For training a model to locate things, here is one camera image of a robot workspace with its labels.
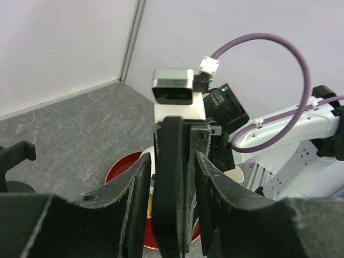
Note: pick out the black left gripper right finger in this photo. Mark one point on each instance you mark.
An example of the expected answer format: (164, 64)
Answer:
(247, 224)

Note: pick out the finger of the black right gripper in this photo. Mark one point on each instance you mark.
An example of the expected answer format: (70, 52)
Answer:
(158, 152)
(197, 207)

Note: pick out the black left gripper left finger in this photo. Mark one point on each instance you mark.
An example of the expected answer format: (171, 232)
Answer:
(108, 222)

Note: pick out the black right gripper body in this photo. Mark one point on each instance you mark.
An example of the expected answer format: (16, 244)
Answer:
(219, 143)

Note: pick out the black smartphone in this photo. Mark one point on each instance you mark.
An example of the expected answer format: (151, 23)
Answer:
(167, 199)

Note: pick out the black phone stand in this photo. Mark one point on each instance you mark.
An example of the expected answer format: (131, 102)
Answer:
(12, 156)

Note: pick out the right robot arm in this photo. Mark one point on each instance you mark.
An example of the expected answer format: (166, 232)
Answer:
(316, 125)

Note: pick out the white paper plate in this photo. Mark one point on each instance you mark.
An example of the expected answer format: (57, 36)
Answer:
(151, 151)

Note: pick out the light blue mug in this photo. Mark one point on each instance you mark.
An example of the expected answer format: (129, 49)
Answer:
(235, 174)

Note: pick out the yellow sponge cloth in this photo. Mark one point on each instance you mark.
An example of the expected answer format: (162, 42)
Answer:
(150, 203)

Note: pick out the red round tray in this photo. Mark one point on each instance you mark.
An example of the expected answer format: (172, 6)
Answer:
(120, 167)

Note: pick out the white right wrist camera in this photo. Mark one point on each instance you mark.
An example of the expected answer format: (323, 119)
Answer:
(179, 92)

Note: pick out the right aluminium frame post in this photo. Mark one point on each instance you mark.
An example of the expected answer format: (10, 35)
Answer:
(131, 39)

